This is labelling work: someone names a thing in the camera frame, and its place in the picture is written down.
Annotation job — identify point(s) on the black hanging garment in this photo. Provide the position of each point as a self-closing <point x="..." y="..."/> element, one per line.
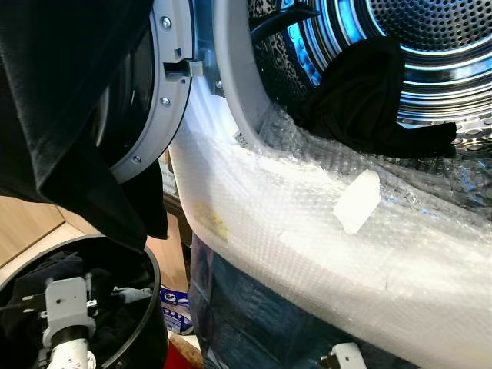
<point x="54" y="92"/>

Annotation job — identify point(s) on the dark clothes pile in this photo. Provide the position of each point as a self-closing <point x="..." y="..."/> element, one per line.
<point x="23" y="277"/>

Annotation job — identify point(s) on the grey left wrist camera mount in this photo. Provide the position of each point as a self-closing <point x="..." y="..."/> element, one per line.
<point x="68" y="300"/>

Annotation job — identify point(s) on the red object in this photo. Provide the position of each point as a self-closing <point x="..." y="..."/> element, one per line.
<point x="178" y="360"/>

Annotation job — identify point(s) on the washing machine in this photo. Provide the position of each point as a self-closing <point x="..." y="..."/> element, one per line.
<point x="246" y="315"/>

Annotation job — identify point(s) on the clear bubble wrap sheet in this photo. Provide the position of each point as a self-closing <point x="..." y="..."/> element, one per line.
<point x="307" y="254"/>

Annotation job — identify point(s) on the white tape piece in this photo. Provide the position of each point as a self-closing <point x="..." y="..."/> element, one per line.
<point x="357" y="201"/>

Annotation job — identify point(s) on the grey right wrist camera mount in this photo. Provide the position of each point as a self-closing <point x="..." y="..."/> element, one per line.
<point x="350" y="360"/>

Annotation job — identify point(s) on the black garment with sleeve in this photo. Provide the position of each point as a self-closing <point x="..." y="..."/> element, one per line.
<point x="361" y="100"/>

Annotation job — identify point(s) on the black round laundry basket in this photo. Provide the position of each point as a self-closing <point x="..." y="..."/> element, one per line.
<point x="150" y="323"/>

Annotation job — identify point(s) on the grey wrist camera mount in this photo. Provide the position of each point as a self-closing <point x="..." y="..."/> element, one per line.
<point x="350" y="360"/>
<point x="68" y="300"/>

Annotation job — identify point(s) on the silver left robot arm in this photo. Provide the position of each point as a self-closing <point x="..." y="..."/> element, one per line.
<point x="73" y="360"/>

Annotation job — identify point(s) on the blue and white package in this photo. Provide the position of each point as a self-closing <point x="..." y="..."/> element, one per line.
<point x="177" y="307"/>

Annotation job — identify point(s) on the perforated steel washer drum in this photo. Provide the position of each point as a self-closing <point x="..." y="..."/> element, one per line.
<point x="430" y="46"/>

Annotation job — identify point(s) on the grey round washer door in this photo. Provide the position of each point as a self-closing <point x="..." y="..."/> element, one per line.
<point x="173" y="100"/>

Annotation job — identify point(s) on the grey washer door seal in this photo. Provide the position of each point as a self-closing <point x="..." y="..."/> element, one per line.
<point x="231" y="69"/>

